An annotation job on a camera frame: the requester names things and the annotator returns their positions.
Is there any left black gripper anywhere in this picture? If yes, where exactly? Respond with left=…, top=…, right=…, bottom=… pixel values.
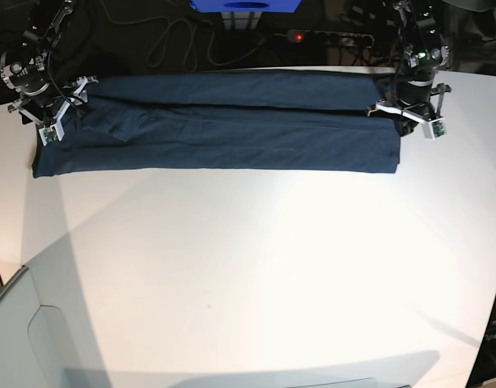
left=366, top=78, right=451, bottom=137

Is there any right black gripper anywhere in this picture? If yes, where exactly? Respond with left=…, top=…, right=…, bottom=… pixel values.
left=6, top=75, right=98, bottom=129

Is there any dark blue T-shirt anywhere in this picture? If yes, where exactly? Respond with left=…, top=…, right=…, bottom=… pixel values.
left=32, top=70, right=401, bottom=178

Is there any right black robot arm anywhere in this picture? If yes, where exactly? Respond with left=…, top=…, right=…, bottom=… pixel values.
left=0, top=1, right=98, bottom=144

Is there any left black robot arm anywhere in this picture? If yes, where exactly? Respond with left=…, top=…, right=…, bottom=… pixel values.
left=366, top=1, right=451, bottom=140

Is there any black power strip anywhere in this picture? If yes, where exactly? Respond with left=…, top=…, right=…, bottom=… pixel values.
left=286, top=30, right=375, bottom=48

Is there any blue plastic box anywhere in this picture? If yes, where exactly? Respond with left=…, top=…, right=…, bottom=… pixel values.
left=189, top=0, right=301, bottom=13

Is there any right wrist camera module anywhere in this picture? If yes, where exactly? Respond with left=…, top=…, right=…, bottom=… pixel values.
left=37, top=123, right=65, bottom=146

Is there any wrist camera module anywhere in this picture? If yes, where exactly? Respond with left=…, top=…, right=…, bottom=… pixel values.
left=37, top=123, right=65, bottom=146
left=422, top=117, right=447, bottom=140

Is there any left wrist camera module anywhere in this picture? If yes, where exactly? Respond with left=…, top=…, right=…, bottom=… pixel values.
left=422, top=117, right=447, bottom=140

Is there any grey coiled cable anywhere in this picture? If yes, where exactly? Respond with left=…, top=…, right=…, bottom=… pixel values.
left=146, top=15, right=269, bottom=69

